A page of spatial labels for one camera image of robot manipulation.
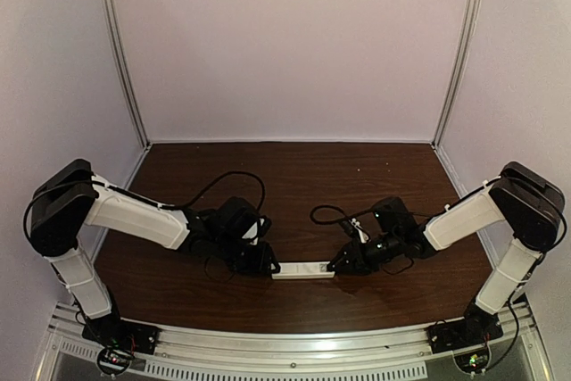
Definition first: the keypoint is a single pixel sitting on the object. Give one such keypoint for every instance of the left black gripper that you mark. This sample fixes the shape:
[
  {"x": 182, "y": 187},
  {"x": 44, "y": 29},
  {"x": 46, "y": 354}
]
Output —
[{"x": 260, "y": 260}]

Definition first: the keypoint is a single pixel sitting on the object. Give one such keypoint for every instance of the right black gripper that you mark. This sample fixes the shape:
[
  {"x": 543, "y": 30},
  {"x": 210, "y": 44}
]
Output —
[{"x": 352, "y": 256}]

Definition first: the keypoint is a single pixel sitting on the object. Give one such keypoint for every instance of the white remote control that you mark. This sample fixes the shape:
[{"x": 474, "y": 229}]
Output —
[{"x": 303, "y": 271}]

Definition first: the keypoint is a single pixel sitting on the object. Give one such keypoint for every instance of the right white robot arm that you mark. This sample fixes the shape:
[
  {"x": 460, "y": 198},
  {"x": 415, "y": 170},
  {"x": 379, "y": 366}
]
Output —
[{"x": 525, "y": 202}]

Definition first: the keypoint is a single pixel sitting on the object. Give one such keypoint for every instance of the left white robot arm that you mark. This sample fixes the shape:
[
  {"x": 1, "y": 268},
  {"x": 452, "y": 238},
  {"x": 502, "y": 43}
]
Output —
[{"x": 76, "y": 197}]

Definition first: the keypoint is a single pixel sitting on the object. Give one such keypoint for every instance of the right circuit board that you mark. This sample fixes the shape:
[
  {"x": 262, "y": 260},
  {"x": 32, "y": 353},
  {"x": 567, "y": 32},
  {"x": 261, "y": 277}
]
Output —
[{"x": 472, "y": 362}]

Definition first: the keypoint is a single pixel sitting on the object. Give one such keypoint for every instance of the circuit board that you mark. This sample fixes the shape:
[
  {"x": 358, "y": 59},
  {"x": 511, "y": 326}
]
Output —
[
  {"x": 472, "y": 362},
  {"x": 113, "y": 362}
]

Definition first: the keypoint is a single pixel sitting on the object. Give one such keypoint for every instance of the left circuit board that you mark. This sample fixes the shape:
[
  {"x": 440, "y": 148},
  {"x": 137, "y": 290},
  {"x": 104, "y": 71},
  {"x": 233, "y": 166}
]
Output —
[{"x": 113, "y": 362}]

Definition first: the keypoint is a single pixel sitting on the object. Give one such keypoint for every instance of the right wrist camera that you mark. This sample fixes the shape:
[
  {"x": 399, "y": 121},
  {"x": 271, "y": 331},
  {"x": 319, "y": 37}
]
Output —
[{"x": 354, "y": 231}]

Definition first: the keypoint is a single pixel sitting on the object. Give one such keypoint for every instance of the front aluminium rail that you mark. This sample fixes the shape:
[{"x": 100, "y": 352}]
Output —
[{"x": 402, "y": 353}]

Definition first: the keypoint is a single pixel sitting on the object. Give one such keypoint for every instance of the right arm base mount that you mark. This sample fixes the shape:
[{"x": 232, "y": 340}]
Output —
[{"x": 475, "y": 327}]

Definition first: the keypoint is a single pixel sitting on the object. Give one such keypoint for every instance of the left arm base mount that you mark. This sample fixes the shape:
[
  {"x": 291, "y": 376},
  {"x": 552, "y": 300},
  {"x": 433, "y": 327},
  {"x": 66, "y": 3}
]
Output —
[{"x": 113, "y": 332}]

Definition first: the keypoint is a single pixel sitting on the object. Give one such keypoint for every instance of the right aluminium frame post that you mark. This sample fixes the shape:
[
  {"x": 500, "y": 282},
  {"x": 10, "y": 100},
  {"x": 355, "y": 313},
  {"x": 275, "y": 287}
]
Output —
[{"x": 467, "y": 30}]

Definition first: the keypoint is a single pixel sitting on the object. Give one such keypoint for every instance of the aluminium frame post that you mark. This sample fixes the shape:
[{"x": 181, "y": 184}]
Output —
[
  {"x": 467, "y": 30},
  {"x": 121, "y": 64}
]

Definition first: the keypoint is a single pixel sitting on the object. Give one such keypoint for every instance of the left aluminium frame post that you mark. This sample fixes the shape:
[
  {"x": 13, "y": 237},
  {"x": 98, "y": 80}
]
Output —
[{"x": 121, "y": 64}]

